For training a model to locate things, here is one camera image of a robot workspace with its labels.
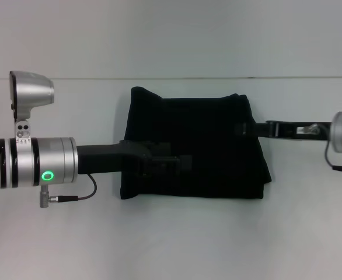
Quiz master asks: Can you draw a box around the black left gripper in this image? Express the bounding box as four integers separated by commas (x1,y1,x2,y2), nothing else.
76,139,193,177

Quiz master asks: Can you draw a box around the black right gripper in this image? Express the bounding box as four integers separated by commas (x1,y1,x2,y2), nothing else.
235,120,334,141

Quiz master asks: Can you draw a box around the black shirt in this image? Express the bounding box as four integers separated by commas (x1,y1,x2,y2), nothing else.
120,86,273,201

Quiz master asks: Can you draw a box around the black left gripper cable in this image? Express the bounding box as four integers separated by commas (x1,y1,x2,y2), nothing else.
39,173,98,209

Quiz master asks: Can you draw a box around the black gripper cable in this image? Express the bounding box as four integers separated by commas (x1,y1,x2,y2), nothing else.
302,123,342,175
39,173,98,209

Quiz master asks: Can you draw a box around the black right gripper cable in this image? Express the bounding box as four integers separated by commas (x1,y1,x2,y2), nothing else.
302,123,342,175

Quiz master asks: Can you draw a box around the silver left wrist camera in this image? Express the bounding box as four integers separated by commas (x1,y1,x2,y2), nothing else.
8,70,55,141

